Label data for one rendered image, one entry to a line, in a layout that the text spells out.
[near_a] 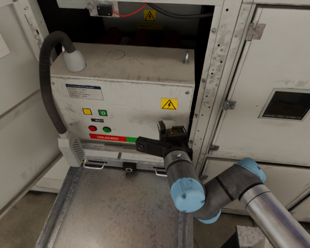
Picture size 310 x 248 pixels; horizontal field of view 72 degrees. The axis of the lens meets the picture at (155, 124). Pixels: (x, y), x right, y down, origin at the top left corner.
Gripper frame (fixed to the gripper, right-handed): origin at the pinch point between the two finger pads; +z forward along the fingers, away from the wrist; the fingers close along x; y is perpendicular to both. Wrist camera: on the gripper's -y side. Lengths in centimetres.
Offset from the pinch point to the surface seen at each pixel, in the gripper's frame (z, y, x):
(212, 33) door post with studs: 4.6, 19.1, 28.7
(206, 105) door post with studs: 11.3, 22.4, -1.5
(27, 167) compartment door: 14, -60, -26
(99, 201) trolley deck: -0.2, -28.4, -38.9
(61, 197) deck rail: 2, -44, -35
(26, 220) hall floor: 50, -103, -113
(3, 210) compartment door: 2, -70, -39
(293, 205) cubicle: 15, 96, -92
